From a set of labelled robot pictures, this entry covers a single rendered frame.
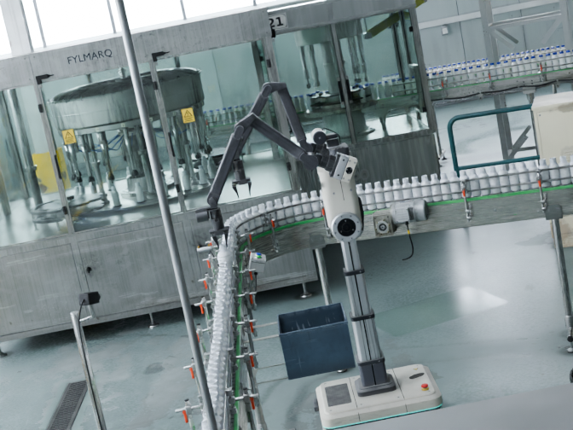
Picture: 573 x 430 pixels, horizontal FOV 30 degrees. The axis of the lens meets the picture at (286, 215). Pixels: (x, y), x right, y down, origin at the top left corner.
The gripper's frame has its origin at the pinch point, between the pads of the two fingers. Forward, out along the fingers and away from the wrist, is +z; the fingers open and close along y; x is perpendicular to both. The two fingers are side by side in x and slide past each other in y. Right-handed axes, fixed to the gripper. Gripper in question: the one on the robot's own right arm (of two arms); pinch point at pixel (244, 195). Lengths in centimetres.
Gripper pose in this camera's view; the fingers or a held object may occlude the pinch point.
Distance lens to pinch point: 581.3
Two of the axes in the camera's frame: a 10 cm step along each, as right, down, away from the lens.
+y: -9.8, 2.0, 0.0
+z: 1.9, 9.6, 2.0
